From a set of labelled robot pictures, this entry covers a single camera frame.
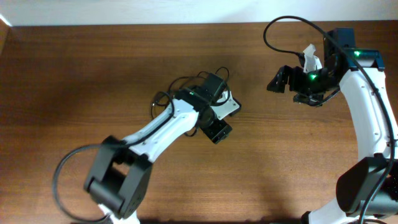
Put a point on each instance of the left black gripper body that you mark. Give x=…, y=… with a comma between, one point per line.
x=218, y=131

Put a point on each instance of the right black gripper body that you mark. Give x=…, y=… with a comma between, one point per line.
x=303, y=83

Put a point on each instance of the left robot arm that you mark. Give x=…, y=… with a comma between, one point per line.
x=119, y=177

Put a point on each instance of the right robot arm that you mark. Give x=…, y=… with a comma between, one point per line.
x=367, y=192

